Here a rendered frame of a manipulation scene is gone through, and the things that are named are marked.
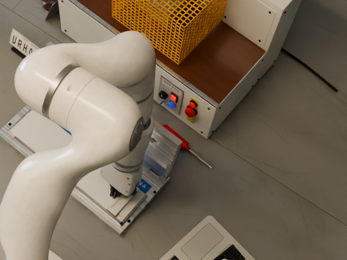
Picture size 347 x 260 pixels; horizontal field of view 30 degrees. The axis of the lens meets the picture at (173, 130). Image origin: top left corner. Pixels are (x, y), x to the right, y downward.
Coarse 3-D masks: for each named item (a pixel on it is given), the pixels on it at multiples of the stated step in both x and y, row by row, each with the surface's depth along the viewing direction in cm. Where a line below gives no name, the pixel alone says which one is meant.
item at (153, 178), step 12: (24, 108) 179; (12, 120) 178; (0, 132) 176; (12, 144) 174; (24, 156) 174; (144, 168) 175; (156, 180) 174; (168, 180) 175; (72, 192) 170; (156, 192) 172; (84, 204) 169; (144, 204) 170; (96, 216) 169; (108, 216) 168; (132, 216) 169; (120, 228) 167
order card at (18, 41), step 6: (12, 30) 186; (12, 36) 187; (18, 36) 186; (12, 42) 189; (18, 42) 187; (24, 42) 186; (30, 42) 185; (18, 48) 188; (24, 48) 187; (30, 48) 186; (36, 48) 184; (24, 54) 188
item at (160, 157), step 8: (160, 128) 159; (152, 136) 164; (160, 136) 162; (168, 136) 158; (152, 144) 166; (160, 144) 164; (168, 144) 162; (176, 144) 158; (152, 152) 169; (160, 152) 166; (168, 152) 164; (176, 152) 160; (144, 160) 171; (152, 160) 169; (160, 160) 169; (168, 160) 166; (152, 168) 171; (160, 168) 169; (168, 168) 166; (160, 176) 171; (168, 176) 172
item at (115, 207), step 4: (136, 188) 171; (120, 196) 169; (124, 196) 170; (128, 196) 170; (132, 196) 170; (116, 200) 169; (120, 200) 169; (124, 200) 169; (128, 200) 169; (112, 204) 168; (116, 204) 169; (120, 204) 169; (124, 204) 169; (108, 208) 168; (112, 208) 168; (116, 208) 168; (120, 208) 168; (112, 212) 167; (116, 212) 167
